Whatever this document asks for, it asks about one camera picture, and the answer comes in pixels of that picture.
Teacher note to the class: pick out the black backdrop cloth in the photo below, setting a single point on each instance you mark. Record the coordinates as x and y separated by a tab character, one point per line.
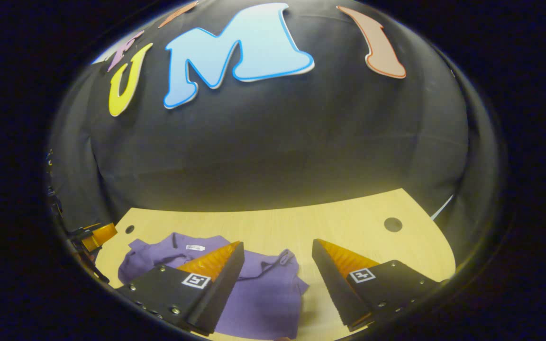
277	142

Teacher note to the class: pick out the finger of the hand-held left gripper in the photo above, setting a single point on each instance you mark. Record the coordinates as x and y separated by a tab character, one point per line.
102	232

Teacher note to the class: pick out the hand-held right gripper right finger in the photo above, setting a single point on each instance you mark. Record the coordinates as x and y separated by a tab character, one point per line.
337	289

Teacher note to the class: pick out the purple button shirt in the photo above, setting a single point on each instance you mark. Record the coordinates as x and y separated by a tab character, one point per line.
263	303

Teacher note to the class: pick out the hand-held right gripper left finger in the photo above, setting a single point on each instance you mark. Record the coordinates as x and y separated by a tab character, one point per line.
221	293

